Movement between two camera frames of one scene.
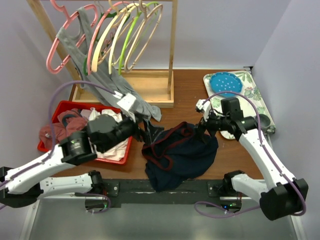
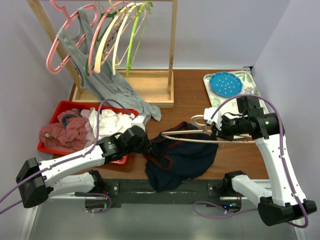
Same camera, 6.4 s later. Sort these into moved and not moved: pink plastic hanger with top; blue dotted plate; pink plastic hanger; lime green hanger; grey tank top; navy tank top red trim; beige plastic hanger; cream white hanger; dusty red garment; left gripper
Moved: lime green hanger; left gripper; beige plastic hanger; cream white hanger
Not moved: blue dotted plate; pink plastic hanger with top; grey tank top; pink plastic hanger; dusty red garment; navy tank top red trim
